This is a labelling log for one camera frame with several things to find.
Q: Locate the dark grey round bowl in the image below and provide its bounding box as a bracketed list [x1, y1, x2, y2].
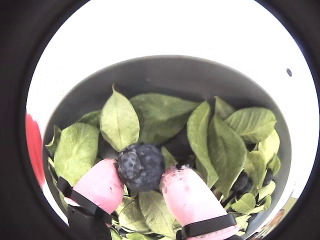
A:
[42, 54, 293, 240]

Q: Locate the pile of green leaves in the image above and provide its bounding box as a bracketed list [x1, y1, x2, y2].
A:
[44, 83, 282, 240]

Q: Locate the pink-tipped black gripper finger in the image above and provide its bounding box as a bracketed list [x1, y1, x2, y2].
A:
[161, 164, 245, 240]
[56, 158, 125, 240]

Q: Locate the dark blueberry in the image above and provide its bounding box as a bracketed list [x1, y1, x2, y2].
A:
[262, 167, 274, 187]
[239, 179, 253, 196]
[116, 142, 166, 193]
[231, 171, 250, 193]

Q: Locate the red collapsible silicone cup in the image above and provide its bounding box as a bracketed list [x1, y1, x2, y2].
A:
[25, 113, 45, 188]

